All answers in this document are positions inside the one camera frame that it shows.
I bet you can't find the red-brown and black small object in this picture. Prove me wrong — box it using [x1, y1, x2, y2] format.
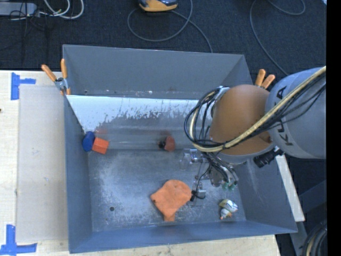
[158, 135, 176, 153]

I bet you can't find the white and yellow toy duck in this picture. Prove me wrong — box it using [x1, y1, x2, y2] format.
[218, 198, 239, 221]

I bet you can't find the grey metal bin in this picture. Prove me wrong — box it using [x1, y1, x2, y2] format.
[61, 44, 299, 254]

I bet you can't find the orange cloth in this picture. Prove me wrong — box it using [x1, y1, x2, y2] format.
[150, 179, 192, 222]

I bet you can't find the orange block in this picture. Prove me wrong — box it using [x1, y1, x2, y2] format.
[91, 137, 110, 155]

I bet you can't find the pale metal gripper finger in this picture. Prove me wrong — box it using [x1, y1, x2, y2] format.
[190, 189, 207, 207]
[179, 148, 204, 171]

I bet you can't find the black cylinder on white bracket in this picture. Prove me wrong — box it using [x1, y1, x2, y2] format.
[253, 147, 284, 169]

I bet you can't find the blue rounded object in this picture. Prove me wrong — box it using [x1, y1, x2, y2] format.
[82, 131, 96, 153]

